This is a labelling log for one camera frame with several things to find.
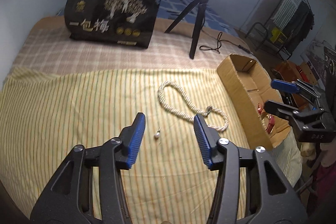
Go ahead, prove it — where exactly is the cardboard box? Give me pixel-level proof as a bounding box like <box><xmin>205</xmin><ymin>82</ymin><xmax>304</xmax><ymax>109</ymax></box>
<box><xmin>217</xmin><ymin>54</ymin><xmax>292</xmax><ymax>150</ymax></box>

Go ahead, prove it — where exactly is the yellow striped cloth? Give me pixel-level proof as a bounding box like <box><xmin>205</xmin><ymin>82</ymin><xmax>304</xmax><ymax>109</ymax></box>
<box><xmin>0</xmin><ymin>67</ymin><xmax>303</xmax><ymax>224</ymax></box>

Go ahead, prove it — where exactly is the white striped towel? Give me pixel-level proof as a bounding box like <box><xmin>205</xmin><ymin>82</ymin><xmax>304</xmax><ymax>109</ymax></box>
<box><xmin>273</xmin><ymin>0</ymin><xmax>300</xmax><ymax>28</ymax></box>

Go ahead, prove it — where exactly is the black tripod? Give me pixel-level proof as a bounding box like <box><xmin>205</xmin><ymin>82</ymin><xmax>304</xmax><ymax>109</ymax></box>
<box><xmin>165</xmin><ymin>0</ymin><xmax>212</xmax><ymax>60</ymax></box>

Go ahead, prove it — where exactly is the black clothes rack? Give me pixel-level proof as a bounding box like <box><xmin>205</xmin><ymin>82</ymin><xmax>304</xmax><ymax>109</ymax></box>
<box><xmin>245</xmin><ymin>0</ymin><xmax>316</xmax><ymax>61</ymax></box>

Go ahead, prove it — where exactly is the long white bead necklace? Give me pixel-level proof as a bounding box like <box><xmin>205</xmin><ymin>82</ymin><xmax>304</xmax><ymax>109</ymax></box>
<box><xmin>157</xmin><ymin>80</ymin><xmax>230</xmax><ymax>132</ymax></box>

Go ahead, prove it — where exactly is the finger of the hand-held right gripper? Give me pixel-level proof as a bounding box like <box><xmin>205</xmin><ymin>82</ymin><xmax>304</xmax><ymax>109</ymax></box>
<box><xmin>271</xmin><ymin>79</ymin><xmax>324</xmax><ymax>99</ymax></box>
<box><xmin>264</xmin><ymin>100</ymin><xmax>323</xmax><ymax>122</ymax></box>

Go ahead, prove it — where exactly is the black power cable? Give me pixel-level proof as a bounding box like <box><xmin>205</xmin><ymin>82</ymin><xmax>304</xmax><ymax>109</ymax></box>
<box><xmin>199</xmin><ymin>32</ymin><xmax>250</xmax><ymax>53</ymax></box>

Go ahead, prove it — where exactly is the brown leather wristwatch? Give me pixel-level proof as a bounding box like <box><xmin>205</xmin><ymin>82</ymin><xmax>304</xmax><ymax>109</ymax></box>
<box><xmin>263</xmin><ymin>114</ymin><xmax>276</xmax><ymax>134</ymax></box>

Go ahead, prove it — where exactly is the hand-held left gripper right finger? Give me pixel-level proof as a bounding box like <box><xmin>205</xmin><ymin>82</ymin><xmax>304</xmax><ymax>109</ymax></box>
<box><xmin>193</xmin><ymin>114</ymin><xmax>307</xmax><ymax>224</ymax></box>

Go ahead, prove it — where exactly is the orange box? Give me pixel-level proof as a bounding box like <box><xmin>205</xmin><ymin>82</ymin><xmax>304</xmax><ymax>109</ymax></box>
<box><xmin>272</xmin><ymin>60</ymin><xmax>320</xmax><ymax>84</ymax></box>

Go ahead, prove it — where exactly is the yellow crate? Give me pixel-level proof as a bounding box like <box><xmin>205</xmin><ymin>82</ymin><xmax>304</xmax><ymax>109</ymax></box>
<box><xmin>270</xmin><ymin>27</ymin><xmax>287</xmax><ymax>44</ymax></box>

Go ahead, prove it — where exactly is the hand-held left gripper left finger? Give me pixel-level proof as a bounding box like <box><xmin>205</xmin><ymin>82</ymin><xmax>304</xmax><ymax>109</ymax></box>
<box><xmin>30</xmin><ymin>112</ymin><xmax>146</xmax><ymax>224</ymax></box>

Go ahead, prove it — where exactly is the person's right forearm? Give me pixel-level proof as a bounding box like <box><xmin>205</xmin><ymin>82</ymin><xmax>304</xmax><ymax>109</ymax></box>
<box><xmin>314</xmin><ymin>141</ymin><xmax>336</xmax><ymax>204</ymax></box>

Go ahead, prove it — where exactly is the wall poster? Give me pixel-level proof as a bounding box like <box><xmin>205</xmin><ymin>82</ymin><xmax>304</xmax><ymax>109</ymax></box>
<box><xmin>302</xmin><ymin>35</ymin><xmax>332</xmax><ymax>77</ymax></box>

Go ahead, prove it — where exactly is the beige plaid blanket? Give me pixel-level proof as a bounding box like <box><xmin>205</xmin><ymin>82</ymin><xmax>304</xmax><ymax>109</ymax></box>
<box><xmin>12</xmin><ymin>17</ymin><xmax>257</xmax><ymax>78</ymax></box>

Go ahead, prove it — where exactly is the black snack bag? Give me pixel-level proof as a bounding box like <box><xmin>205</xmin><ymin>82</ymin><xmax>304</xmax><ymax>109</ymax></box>
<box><xmin>64</xmin><ymin>0</ymin><xmax>162</xmax><ymax>49</ymax></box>

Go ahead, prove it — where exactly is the dark hanging garment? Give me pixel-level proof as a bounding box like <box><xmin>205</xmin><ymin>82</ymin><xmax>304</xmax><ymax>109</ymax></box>
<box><xmin>287</xmin><ymin>1</ymin><xmax>309</xmax><ymax>49</ymax></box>
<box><xmin>306</xmin><ymin>7</ymin><xmax>316</xmax><ymax>39</ymax></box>

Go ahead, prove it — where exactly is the beige cloth bundle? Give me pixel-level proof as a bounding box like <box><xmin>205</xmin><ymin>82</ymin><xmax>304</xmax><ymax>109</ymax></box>
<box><xmin>301</xmin><ymin>143</ymin><xmax>320</xmax><ymax>160</ymax></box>

